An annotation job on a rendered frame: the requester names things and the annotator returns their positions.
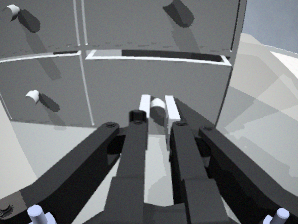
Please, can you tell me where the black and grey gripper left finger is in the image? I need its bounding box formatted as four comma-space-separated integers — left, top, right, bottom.
0, 95, 150, 224

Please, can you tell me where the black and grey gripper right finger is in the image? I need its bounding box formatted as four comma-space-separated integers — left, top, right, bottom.
164, 96, 298, 224

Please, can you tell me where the white drawer front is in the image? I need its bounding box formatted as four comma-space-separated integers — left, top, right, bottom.
0, 51, 93, 125
0, 0, 80, 54
85, 50, 232, 135
84, 0, 239, 51

